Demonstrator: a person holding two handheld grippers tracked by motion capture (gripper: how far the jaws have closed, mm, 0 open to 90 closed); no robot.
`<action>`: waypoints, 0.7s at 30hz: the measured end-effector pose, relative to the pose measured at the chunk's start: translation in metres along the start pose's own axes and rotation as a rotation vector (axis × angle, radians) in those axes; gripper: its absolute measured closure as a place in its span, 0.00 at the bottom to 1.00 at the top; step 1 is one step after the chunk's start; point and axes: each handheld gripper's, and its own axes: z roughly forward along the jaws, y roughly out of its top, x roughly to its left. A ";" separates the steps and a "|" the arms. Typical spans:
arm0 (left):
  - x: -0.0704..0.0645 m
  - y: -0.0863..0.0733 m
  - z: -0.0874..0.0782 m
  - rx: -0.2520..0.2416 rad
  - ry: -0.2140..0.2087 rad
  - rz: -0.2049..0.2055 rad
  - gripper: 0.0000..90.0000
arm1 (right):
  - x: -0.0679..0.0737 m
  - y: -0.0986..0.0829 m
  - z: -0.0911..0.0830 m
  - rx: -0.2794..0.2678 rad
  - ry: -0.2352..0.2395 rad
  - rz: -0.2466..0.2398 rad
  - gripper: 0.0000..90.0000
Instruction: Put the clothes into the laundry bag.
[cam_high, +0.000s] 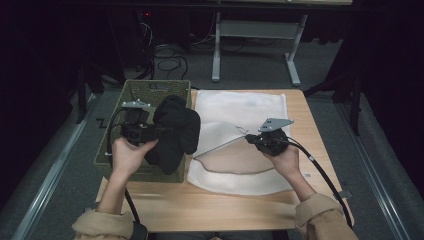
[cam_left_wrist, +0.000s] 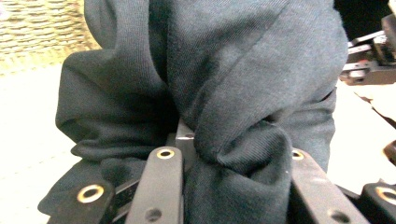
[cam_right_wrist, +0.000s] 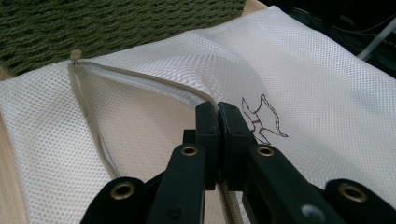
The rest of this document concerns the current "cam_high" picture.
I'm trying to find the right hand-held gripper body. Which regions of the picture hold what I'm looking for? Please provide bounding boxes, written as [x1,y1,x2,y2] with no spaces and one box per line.
[256,117,295,158]

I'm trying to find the black garment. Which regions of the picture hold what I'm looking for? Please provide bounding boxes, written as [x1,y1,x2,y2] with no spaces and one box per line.
[144,94,202,176]

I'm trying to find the black metal stand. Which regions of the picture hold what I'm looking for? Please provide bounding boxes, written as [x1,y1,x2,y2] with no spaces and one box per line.
[302,70,365,137]
[75,62,105,125]

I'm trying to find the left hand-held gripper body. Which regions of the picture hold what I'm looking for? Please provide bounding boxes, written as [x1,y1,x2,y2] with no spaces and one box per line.
[120,99,158,147]

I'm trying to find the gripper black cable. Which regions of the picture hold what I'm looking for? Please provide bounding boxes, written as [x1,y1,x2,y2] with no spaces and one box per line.
[105,107,150,240]
[285,135,354,230]

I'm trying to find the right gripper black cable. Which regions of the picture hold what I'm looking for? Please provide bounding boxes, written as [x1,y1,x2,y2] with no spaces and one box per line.
[285,135,354,230]

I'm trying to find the grey tape strip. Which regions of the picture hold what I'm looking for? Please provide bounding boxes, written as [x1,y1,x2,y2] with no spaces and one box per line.
[335,189,354,201]

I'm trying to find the person's right hand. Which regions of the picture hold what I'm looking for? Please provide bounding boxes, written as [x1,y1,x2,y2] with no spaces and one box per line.
[262,144,301,180]

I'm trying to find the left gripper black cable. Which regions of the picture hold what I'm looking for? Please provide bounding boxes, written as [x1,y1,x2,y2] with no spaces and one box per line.
[105,107,150,240]

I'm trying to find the white mesh laundry bag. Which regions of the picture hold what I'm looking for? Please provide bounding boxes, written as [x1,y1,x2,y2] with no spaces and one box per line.
[186,89,295,197]

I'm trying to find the dark device with red light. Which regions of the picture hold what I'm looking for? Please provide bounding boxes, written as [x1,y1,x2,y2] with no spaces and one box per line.
[134,9,155,22]

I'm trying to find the black coiled floor cables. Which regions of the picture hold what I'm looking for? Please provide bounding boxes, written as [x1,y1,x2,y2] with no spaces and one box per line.
[134,19,190,81]

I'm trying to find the green woven basket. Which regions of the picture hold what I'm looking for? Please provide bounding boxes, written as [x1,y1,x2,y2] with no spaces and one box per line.
[93,79,192,184]

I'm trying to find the person's left hand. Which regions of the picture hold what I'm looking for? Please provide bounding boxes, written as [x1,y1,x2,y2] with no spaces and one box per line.
[111,136,160,178]

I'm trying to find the white metal desk frame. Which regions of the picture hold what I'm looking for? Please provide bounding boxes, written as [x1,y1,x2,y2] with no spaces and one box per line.
[211,0,354,87]

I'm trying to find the metal floor rail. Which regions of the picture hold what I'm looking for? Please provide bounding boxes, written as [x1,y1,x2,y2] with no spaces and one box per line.
[11,93,98,240]
[334,102,407,240]

